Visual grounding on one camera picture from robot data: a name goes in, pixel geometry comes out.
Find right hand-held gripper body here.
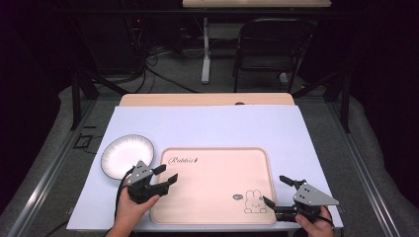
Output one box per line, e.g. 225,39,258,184
275,183,340,222

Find black metal frame post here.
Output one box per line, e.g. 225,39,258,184
324,65,352,134
70,70,100,131

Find person's left hand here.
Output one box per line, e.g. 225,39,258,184
113,191,161,235

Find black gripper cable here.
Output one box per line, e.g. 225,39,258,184
114,168,133,221

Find grey metal floor rail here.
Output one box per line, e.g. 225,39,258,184
6,100,97,237
327,101,402,237

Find black floor cables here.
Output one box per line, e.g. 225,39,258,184
129,45,201,95

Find pale blue table mat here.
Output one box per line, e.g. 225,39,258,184
66,105,344,232

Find person's right hand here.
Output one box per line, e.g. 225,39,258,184
295,206,334,237

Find pink tray with rabbit print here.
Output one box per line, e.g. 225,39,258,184
150,146,278,226

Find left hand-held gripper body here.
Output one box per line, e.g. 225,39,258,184
126,160,163,204

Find black folding chair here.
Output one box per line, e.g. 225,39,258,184
232,17,315,94

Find white desk leg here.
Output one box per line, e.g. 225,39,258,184
201,18,211,85

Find white plate with dark rim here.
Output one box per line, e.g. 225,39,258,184
100,133,155,181

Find light wooden table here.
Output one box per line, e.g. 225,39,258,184
118,92,295,107

